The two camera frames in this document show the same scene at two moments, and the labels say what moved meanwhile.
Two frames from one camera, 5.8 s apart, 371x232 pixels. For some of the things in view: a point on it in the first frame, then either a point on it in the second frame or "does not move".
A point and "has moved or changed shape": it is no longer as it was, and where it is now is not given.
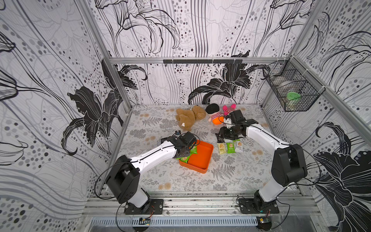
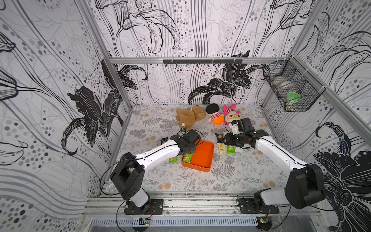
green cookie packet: (230, 148) does not move
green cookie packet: (193, 151) has moved or changed shape
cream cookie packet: (222, 148) does not move
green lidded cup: (292, 100) does not move
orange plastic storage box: (200, 162) does not move
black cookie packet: (163, 139) does not move
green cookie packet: (184, 159) has moved or changed shape
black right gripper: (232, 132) → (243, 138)
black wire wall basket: (296, 88) does not move
